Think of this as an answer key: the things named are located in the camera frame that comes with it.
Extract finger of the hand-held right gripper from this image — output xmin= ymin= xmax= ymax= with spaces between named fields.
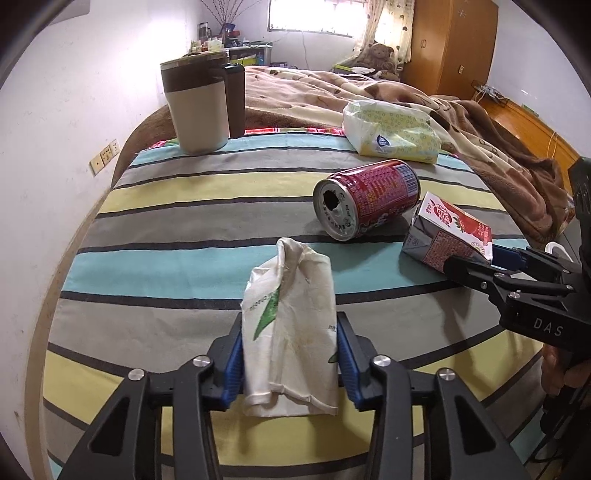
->
xmin=442 ymin=255 xmax=574 ymax=302
xmin=491 ymin=244 xmax=579 ymax=278

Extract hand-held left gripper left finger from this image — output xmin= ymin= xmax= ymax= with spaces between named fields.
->
xmin=58 ymin=311 xmax=245 ymax=480

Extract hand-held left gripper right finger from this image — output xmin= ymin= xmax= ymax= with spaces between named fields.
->
xmin=336 ymin=311 xmax=532 ymax=480

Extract strawberry milk carton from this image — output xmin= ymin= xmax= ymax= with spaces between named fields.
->
xmin=401 ymin=191 xmax=495 ymax=273

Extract white green paper carton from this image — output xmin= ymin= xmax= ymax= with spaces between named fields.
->
xmin=240 ymin=237 xmax=341 ymax=418

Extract beige brown travel mug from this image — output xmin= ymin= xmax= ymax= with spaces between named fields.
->
xmin=160 ymin=51 xmax=230 ymax=155

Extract person's right forearm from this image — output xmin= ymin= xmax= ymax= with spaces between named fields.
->
xmin=540 ymin=392 xmax=591 ymax=480

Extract person's right hand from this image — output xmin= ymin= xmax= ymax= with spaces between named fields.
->
xmin=540 ymin=344 xmax=591 ymax=398

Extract wooden headboard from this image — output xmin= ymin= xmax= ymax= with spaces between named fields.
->
xmin=475 ymin=92 xmax=580 ymax=185

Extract red drink can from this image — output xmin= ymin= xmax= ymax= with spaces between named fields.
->
xmin=313 ymin=159 xmax=421 ymax=241

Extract yellow tissue pack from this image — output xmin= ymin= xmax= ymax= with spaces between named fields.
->
xmin=342 ymin=100 xmax=441 ymax=163

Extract brown blanket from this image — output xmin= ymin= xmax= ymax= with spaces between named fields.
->
xmin=242 ymin=66 xmax=575 ymax=250

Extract wooden wardrobe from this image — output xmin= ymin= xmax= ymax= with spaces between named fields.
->
xmin=399 ymin=0 xmax=499 ymax=100

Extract brown teddy bear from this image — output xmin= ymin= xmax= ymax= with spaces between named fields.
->
xmin=355 ymin=42 xmax=399 ymax=79

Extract patterned curtain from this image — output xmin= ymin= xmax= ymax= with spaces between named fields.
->
xmin=355 ymin=0 xmax=416 ymax=63

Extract window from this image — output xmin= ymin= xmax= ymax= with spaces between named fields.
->
xmin=268 ymin=0 xmax=372 ymax=35

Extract cluttered desk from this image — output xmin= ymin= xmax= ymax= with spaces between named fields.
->
xmin=189 ymin=39 xmax=274 ymax=68

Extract decorative branches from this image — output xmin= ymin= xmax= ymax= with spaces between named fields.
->
xmin=198 ymin=0 xmax=264 ymax=28

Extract black cable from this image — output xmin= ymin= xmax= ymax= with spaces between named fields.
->
xmin=530 ymin=406 xmax=570 ymax=467

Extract wall socket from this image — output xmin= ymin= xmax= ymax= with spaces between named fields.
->
xmin=89 ymin=138 xmax=121 ymax=177

